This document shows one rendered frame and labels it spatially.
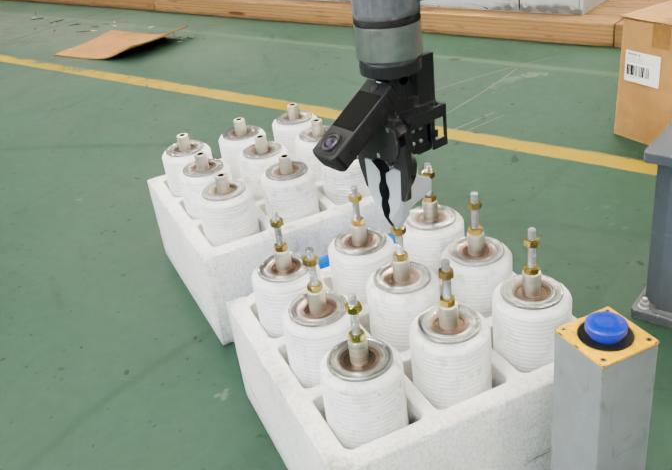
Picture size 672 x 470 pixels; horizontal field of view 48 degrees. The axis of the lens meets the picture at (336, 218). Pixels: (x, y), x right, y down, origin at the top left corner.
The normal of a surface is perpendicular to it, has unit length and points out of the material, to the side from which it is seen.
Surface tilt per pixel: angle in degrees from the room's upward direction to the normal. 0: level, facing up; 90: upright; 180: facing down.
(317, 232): 90
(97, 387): 0
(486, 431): 90
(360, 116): 32
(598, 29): 90
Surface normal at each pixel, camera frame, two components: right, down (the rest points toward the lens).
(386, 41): -0.13, 0.48
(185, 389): -0.11, -0.88
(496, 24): -0.62, 0.44
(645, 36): -0.88, 0.31
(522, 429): 0.42, 0.39
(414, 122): 0.62, 0.31
